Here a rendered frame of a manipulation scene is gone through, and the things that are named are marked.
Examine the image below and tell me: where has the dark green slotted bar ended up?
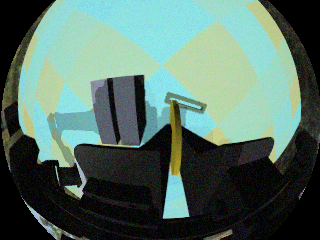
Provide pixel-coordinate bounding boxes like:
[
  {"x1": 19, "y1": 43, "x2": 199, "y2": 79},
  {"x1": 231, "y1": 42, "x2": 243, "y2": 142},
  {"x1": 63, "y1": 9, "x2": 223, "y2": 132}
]
[{"x1": 165, "y1": 92, "x2": 207, "y2": 115}]

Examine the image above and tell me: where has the gold coin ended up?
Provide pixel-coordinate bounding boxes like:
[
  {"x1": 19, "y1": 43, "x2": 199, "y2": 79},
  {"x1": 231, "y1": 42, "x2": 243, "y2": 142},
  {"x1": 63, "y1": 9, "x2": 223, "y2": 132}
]
[{"x1": 169, "y1": 100, "x2": 183, "y2": 175}]

